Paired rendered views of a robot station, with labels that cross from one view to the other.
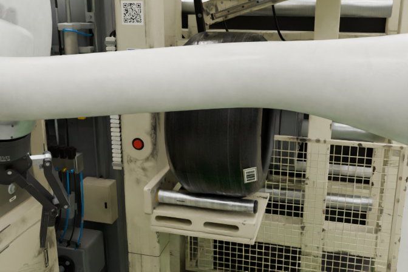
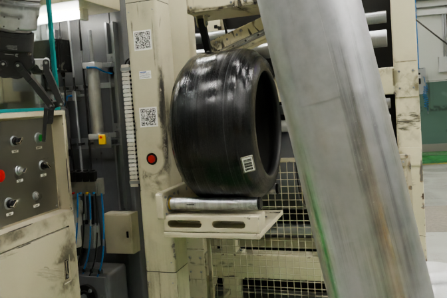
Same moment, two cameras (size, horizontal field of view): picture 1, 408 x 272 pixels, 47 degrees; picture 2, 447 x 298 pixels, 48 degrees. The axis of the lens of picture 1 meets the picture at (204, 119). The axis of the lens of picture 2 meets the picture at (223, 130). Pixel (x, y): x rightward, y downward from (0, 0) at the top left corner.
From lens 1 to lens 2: 51 cm
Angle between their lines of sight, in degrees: 13
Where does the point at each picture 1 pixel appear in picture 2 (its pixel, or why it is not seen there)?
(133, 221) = (150, 237)
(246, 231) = (251, 226)
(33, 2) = not seen: outside the picture
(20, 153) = (25, 47)
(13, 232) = (35, 232)
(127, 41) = (139, 65)
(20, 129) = (24, 23)
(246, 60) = not seen: outside the picture
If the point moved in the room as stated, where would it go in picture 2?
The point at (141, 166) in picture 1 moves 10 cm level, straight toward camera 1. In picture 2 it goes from (155, 180) to (154, 184)
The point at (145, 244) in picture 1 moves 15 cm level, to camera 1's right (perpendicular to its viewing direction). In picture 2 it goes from (162, 261) to (201, 259)
